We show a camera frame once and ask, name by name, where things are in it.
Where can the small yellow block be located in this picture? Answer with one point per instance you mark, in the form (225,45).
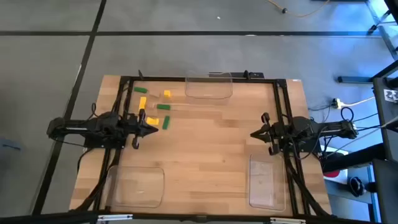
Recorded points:
(167,93)

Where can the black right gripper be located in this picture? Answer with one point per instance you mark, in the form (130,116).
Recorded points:
(273,133)

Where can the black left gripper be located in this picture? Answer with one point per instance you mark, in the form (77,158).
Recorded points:
(136,127)

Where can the white power strip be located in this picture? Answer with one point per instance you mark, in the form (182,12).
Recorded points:
(336,103)

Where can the medium yellow block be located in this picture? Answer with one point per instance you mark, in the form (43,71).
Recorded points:
(152,121)

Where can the red round object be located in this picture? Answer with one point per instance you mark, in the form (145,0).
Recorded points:
(332,174)

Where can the black rig beam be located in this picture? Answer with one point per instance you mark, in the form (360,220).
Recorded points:
(199,218)

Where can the clear plastic bin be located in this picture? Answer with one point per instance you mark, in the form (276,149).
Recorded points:
(136,193)
(267,199)
(208,90)

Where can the black side table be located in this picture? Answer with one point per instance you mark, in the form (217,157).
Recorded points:
(387,186)

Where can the silver bracket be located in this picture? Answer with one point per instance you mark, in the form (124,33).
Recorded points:
(287,221)
(115,217)

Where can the grey desk leg frame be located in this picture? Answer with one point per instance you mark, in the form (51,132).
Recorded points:
(384,34)

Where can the black metal table frame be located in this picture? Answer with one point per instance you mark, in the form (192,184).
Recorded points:
(161,79)

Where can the small black floor object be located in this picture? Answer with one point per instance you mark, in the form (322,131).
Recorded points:
(357,186)

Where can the long yellow block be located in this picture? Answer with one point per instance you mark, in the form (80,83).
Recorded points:
(142,103)

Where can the blue desk foot bar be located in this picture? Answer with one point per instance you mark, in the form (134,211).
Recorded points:
(354,79)

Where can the grey floor object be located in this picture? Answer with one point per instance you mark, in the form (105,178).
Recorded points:
(9,144)

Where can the black white fiducial tag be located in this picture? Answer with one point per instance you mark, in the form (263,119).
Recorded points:
(391,96)

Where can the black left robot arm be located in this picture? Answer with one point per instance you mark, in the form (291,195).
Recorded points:
(77,127)

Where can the green block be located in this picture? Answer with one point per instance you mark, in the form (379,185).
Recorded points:
(163,107)
(140,90)
(166,123)

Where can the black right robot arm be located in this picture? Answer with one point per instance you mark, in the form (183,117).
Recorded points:
(326,132)

